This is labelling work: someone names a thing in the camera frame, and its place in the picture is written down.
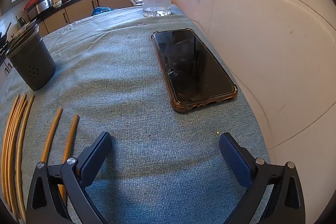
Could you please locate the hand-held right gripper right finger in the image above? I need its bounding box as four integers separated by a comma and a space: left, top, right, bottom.
219, 132, 306, 224

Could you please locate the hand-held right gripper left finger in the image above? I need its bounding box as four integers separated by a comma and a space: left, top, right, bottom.
26, 132, 113, 224

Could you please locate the set of wooden chopsticks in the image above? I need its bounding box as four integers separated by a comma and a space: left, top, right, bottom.
1, 93, 79, 222

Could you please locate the smartphone in brown clear case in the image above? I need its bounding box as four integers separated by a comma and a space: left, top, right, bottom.
151, 28, 238, 113

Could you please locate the blue plastic bag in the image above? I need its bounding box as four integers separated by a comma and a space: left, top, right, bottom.
91, 7, 113, 16

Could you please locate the grey-blue table cloth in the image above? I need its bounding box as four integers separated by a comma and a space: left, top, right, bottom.
0, 4, 271, 224

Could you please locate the red plastic basin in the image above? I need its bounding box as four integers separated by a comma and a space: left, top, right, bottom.
24, 0, 42, 10

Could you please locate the steel rice cooker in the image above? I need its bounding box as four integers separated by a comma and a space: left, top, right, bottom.
35, 0, 50, 14

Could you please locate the grey perforated utensil holder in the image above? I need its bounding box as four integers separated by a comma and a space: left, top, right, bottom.
5, 25, 56, 91

